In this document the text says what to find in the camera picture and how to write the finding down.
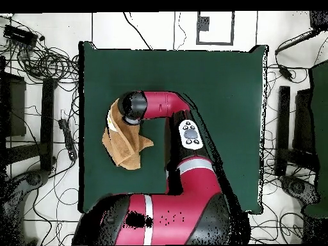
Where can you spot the tan terry towel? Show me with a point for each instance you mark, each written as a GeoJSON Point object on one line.
{"type": "Point", "coordinates": [123, 148]}

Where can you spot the black electronics box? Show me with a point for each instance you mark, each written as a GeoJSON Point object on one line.
{"type": "Point", "coordinates": [20, 34]}

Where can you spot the black flat panel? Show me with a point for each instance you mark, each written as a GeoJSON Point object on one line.
{"type": "Point", "coordinates": [15, 107]}
{"type": "Point", "coordinates": [303, 120]}

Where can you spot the black upright bar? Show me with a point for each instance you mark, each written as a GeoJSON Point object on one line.
{"type": "Point", "coordinates": [283, 128]}
{"type": "Point", "coordinates": [47, 123]}

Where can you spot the black rod with head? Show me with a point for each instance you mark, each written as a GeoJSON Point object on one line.
{"type": "Point", "coordinates": [319, 20]}

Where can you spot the dark green table cloth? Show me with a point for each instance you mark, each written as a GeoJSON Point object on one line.
{"type": "Point", "coordinates": [217, 77]}

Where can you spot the black stand base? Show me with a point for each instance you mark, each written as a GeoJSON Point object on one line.
{"type": "Point", "coordinates": [33, 178]}
{"type": "Point", "coordinates": [297, 187]}

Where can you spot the grey rectangular frame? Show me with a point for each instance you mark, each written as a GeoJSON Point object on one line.
{"type": "Point", "coordinates": [232, 28]}

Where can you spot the black power adapter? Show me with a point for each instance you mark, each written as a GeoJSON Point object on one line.
{"type": "Point", "coordinates": [285, 73]}

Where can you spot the black power strip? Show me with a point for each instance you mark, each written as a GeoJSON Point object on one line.
{"type": "Point", "coordinates": [67, 138]}

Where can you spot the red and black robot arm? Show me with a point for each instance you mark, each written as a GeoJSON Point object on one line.
{"type": "Point", "coordinates": [194, 184]}

